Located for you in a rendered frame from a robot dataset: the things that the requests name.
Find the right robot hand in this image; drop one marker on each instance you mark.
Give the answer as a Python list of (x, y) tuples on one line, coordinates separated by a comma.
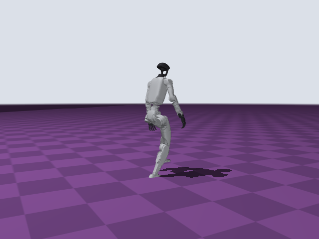
[(182, 119)]

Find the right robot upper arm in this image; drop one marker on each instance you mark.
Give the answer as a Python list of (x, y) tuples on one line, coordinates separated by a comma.
[(169, 85)]

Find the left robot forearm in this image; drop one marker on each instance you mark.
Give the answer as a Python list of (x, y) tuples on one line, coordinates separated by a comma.
[(148, 106)]

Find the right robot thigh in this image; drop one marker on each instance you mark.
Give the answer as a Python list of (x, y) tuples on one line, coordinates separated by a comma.
[(165, 130)]

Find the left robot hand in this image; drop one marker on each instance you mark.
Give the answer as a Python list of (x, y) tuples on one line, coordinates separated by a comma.
[(151, 126)]

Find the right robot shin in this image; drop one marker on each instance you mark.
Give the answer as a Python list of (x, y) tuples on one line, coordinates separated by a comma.
[(161, 157)]

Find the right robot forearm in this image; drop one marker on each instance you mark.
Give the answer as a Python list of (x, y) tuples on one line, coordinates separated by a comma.
[(176, 106)]

